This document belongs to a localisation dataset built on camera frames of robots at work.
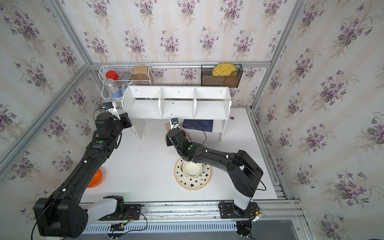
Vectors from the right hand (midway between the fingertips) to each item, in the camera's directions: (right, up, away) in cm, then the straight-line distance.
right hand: (172, 131), depth 83 cm
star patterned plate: (+12, -29, -2) cm, 31 cm away
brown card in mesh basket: (+24, +32, +12) cm, 42 cm away
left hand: (-21, +10, -6) cm, 24 cm away
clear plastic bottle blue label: (-36, +24, +7) cm, 44 cm away
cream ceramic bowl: (+11, -22, +3) cm, 25 cm away
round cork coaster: (+37, +32, +14) cm, 51 cm away
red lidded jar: (-39, +35, +8) cm, 53 cm away
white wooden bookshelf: (+2, +17, +5) cm, 18 cm away
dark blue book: (+18, +3, +9) cm, 20 cm away
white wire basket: (-37, +41, +20) cm, 58 cm away
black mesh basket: (+21, +40, +12) cm, 46 cm away
